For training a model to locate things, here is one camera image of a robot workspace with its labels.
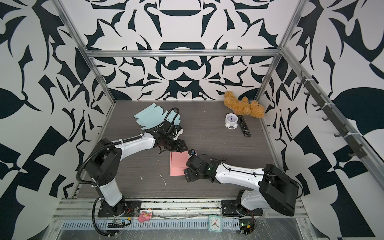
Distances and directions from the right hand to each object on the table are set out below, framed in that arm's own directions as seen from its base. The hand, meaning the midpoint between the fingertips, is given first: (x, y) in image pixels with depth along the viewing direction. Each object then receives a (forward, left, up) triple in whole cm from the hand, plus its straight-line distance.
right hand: (189, 170), depth 84 cm
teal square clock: (-24, -12, -1) cm, 27 cm away
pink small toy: (-22, +21, +1) cm, 30 cm away
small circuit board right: (-25, -27, -4) cm, 37 cm away
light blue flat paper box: (+42, +26, -2) cm, 49 cm away
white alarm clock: (+34, -28, 0) cm, 44 cm away
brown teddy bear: (+41, -37, +6) cm, 55 cm away
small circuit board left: (-24, +35, -5) cm, 42 cm away
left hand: (+14, +4, +2) cm, 15 cm away
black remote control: (+29, -38, -3) cm, 48 cm away
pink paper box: (+3, +6, +3) cm, 8 cm away
